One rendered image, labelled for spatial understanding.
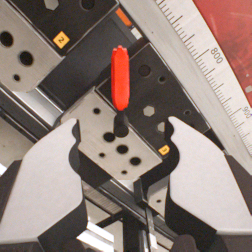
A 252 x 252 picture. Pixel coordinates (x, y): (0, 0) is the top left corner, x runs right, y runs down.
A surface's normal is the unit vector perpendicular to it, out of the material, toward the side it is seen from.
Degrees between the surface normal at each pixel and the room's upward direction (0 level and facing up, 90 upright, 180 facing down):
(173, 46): 90
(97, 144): 90
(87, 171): 90
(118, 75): 90
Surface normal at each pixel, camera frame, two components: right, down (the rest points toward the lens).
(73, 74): 0.04, 0.50
